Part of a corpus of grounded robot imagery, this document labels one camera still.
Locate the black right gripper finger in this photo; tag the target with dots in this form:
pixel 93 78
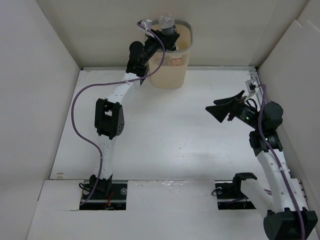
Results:
pixel 220 112
pixel 224 101

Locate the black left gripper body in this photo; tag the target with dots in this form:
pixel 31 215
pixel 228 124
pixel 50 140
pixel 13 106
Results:
pixel 151 45

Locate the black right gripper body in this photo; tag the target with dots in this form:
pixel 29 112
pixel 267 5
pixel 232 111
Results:
pixel 247 114

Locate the small black cap cola bottle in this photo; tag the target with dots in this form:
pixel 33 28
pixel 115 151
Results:
pixel 167 24

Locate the red label water bottle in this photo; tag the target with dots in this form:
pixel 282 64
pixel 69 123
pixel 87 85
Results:
pixel 176 61

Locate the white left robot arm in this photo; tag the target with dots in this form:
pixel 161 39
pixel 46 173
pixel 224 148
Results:
pixel 109 119

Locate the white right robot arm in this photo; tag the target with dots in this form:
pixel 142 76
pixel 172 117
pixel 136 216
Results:
pixel 283 207

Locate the beige plastic waste bin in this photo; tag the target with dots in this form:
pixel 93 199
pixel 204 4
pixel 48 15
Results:
pixel 171 74

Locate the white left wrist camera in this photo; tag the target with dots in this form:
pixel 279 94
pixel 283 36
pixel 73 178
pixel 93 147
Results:
pixel 145 25

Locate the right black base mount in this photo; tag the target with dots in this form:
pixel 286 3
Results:
pixel 228 193

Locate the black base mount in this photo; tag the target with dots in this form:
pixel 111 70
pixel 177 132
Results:
pixel 228 193
pixel 109 195

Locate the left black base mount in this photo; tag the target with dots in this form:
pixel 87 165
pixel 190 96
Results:
pixel 109 195

